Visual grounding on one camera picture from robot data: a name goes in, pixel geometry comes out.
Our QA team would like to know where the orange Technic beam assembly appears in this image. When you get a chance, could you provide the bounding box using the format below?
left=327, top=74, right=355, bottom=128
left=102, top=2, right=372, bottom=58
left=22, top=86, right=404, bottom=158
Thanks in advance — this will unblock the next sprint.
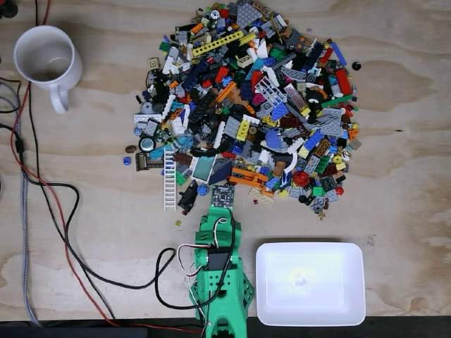
left=230, top=167, right=269, bottom=187

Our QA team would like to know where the long white Lego plate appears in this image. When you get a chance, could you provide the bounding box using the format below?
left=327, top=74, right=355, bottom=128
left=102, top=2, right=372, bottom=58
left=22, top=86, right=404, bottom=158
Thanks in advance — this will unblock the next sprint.
left=214, top=121, right=226, bottom=149

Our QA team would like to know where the white plastic bin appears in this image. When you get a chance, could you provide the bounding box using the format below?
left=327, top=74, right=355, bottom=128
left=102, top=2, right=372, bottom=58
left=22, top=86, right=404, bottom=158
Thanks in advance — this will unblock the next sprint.
left=255, top=242, right=366, bottom=327

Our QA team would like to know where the white Lego window frame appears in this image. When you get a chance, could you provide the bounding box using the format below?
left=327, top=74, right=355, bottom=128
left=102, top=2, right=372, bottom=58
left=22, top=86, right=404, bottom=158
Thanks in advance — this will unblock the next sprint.
left=191, top=154, right=218, bottom=184

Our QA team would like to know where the dark blue Lego wedge panel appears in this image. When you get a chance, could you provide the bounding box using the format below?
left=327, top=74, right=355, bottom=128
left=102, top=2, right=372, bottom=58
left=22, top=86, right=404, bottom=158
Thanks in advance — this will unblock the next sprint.
left=207, top=160, right=233, bottom=187

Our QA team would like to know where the large grey Lego wedge plate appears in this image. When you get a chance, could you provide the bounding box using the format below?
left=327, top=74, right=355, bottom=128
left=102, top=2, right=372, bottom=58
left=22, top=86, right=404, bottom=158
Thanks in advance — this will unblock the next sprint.
left=235, top=1, right=264, bottom=27

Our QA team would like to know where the arm servo wire bundle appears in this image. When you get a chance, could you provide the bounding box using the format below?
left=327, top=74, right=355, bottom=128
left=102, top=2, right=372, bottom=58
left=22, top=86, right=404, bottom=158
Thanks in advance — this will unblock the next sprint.
left=177, top=217, right=234, bottom=280

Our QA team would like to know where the thick black cable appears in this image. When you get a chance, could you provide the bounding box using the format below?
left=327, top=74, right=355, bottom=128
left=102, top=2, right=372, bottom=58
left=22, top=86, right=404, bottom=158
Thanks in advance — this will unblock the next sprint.
left=0, top=123, right=205, bottom=311

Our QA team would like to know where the black camera circuit board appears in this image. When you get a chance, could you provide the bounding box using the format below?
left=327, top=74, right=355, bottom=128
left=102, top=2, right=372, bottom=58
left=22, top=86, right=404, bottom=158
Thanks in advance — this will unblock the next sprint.
left=211, top=185, right=236, bottom=209

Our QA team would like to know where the blue round Lego dish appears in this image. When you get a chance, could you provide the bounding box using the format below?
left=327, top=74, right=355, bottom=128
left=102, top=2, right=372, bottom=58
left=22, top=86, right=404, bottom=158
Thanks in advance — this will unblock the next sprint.
left=264, top=129, right=283, bottom=151

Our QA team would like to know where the white ceramic mug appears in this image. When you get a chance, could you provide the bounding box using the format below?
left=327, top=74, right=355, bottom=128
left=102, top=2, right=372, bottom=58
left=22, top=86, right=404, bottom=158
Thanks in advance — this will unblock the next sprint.
left=13, top=25, right=84, bottom=114

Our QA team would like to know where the red Lego brick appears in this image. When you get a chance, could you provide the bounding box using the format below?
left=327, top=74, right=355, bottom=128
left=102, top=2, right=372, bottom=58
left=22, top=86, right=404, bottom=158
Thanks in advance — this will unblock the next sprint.
left=334, top=68, right=353, bottom=96

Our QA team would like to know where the white Lego lattice fence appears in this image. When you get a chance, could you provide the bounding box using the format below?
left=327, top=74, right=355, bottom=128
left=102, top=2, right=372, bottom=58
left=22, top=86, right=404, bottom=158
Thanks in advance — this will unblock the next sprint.
left=253, top=75, right=288, bottom=106

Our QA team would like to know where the black Lego wheel blue hub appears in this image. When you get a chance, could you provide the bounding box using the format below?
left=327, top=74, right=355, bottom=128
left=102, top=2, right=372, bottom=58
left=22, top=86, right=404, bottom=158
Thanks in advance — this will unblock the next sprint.
left=138, top=136, right=157, bottom=153

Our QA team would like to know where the thin black cable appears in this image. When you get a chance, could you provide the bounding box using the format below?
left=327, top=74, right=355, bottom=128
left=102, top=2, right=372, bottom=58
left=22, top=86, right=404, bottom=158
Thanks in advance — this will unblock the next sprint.
left=27, top=82, right=117, bottom=320

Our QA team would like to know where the brown Lego brick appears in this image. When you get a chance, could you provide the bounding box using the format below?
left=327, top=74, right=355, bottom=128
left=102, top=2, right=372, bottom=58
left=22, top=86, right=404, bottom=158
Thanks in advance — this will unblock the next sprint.
left=172, top=151, right=194, bottom=165

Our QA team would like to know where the tan Lego plate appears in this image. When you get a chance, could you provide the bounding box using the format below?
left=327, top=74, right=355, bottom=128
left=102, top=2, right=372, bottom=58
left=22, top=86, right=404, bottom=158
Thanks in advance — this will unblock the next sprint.
left=248, top=187, right=276, bottom=207

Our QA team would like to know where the grey braided cable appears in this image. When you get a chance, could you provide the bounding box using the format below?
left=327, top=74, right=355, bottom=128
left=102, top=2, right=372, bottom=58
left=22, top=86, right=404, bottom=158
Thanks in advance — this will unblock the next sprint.
left=16, top=87, right=40, bottom=327

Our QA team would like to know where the long yellow Technic beam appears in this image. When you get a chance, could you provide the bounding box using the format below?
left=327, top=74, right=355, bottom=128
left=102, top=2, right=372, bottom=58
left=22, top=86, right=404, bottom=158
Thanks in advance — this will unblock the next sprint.
left=192, top=30, right=245, bottom=57

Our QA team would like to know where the red cable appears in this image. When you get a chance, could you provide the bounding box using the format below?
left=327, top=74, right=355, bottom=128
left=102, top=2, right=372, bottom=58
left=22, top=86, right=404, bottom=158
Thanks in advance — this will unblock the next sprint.
left=10, top=82, right=205, bottom=334

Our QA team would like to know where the black angular Lego piece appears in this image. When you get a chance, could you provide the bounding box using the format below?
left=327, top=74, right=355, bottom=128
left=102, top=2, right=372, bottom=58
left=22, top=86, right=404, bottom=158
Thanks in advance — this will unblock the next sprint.
left=177, top=181, right=199, bottom=215

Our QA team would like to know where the white Lego ladder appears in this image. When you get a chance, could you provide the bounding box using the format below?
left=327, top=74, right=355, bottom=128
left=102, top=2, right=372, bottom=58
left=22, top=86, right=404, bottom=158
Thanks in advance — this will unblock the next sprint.
left=163, top=146, right=177, bottom=212

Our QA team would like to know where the light grey Lego plate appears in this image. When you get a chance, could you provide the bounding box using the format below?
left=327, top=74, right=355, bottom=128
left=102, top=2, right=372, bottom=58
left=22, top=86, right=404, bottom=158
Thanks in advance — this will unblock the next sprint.
left=225, top=115, right=242, bottom=137

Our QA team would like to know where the narrow blue Lego plate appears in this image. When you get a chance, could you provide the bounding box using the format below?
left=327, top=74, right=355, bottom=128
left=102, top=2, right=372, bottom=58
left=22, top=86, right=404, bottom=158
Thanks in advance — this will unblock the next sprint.
left=330, top=42, right=348, bottom=68

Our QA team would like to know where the long green Lego plate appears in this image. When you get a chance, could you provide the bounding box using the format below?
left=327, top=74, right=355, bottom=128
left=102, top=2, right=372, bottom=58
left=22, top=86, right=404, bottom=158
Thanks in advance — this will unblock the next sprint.
left=321, top=94, right=353, bottom=108

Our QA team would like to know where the smoky transparent Lego windscreen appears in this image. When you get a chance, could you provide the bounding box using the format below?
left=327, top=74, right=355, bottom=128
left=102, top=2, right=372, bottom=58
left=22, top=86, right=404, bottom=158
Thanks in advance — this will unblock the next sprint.
left=135, top=151, right=165, bottom=173

